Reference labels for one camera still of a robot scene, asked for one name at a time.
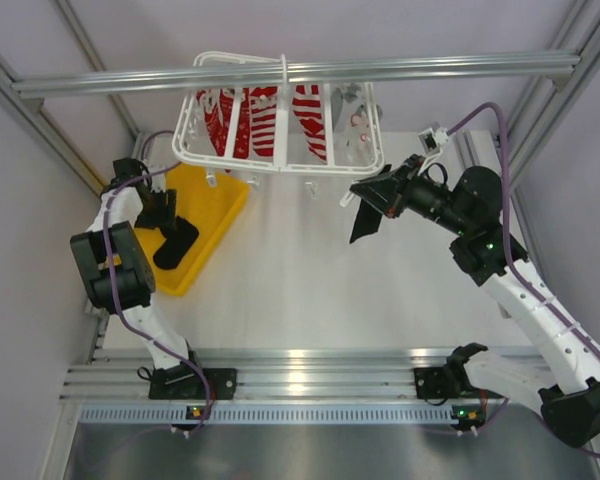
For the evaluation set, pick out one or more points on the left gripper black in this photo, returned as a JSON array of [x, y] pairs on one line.
[[165, 216]]

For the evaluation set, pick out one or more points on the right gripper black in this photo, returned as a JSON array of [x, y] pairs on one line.
[[388, 192]]

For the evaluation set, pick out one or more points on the black sock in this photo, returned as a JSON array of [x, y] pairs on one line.
[[366, 223], [179, 238]]

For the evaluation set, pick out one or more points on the white hanger clip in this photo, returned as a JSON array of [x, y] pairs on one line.
[[347, 198]]

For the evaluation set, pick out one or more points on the white plastic clip hanger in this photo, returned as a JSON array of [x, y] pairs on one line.
[[190, 143]]

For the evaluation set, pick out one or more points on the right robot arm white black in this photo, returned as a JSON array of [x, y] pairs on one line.
[[567, 396]]

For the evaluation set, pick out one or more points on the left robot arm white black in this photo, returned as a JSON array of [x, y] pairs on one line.
[[117, 275]]

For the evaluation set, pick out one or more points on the white sock red trim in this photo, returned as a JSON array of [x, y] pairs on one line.
[[353, 141]]

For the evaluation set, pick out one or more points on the yellow plastic tray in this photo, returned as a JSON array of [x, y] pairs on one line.
[[211, 209]]

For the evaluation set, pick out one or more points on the grey sock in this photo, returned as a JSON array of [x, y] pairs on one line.
[[345, 93]]

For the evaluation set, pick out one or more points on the red white striped sock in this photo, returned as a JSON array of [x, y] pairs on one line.
[[307, 108], [263, 109]]

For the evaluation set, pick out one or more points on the aluminium top crossbar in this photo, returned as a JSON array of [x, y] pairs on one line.
[[286, 73]]

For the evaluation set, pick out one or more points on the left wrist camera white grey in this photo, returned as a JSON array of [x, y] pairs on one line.
[[155, 176]]

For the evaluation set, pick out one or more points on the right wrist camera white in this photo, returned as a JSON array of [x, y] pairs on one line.
[[434, 140]]

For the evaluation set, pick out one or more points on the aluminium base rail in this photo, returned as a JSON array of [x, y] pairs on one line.
[[288, 376]]

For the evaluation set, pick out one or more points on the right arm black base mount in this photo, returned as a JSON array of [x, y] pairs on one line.
[[435, 382]]

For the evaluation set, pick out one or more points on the grey slotted cable duct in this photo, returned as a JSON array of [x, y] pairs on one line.
[[283, 414]]

